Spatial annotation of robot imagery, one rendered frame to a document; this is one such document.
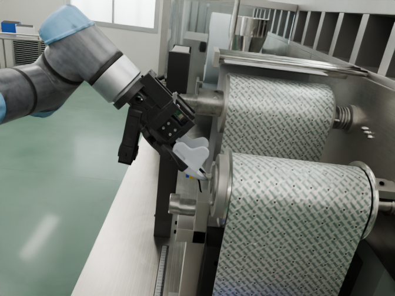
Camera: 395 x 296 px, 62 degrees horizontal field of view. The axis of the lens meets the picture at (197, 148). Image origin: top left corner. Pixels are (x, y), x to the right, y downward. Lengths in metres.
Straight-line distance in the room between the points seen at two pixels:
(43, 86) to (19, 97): 0.05
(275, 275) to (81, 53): 0.51
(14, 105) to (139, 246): 0.59
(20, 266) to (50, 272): 0.18
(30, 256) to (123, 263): 1.49
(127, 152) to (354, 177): 0.40
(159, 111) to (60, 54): 0.17
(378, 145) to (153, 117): 0.47
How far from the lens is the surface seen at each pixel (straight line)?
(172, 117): 0.55
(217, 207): 0.56
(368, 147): 0.80
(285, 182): 0.57
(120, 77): 0.54
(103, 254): 0.97
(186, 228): 0.68
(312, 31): 1.38
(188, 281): 0.78
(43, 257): 2.36
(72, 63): 0.55
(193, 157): 0.57
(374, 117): 0.81
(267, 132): 0.76
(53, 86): 0.58
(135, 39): 6.16
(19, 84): 0.54
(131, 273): 0.92
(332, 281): 0.70
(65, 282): 2.18
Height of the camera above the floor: 1.55
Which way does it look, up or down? 23 degrees down
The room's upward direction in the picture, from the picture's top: 8 degrees clockwise
